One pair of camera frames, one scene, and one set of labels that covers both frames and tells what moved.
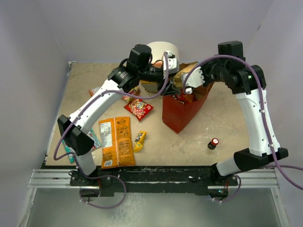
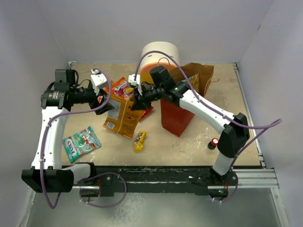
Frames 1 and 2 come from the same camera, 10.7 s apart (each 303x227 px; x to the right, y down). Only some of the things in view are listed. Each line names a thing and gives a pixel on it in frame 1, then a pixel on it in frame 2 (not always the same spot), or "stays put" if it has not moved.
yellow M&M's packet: x=139 y=141 stays put
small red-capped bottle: x=212 y=144 stays put
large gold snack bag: x=184 y=68 to x=194 y=81
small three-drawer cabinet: x=158 y=49 stays put
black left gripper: x=175 y=91 to x=94 y=104
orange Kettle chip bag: x=116 y=145 to x=122 y=119
